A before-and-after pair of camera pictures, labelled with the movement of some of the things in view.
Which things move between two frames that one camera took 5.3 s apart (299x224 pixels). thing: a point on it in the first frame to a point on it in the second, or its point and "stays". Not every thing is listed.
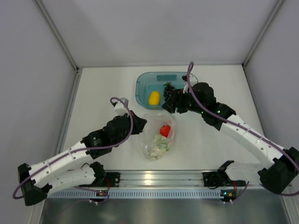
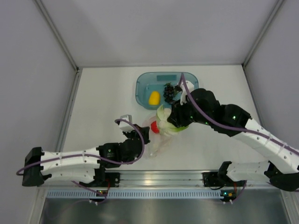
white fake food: (159, 153) to (166, 129)
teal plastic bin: (146, 82) stays
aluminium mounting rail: (167, 181) stays
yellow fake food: (154, 98) stays
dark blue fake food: (167, 91) stays
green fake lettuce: (162, 142) to (162, 115)
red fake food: (164, 130) to (154, 127)
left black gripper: (139, 124) to (133, 132)
